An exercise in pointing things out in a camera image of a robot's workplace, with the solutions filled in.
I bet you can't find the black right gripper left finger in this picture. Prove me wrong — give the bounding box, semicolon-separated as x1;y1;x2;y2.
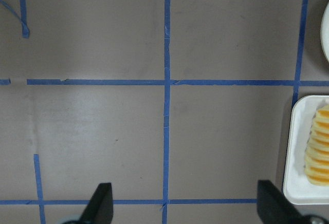
79;182;114;224

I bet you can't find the yellow ridged bread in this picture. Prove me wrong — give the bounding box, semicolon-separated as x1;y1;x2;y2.
304;105;328;186

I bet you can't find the white rectangular tray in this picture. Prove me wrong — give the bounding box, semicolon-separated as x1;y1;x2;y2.
283;95;328;205

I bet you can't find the white round plate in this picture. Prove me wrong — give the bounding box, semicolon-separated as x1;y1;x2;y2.
320;4;329;61

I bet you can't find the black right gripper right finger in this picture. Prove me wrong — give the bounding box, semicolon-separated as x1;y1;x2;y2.
257;180;311;224

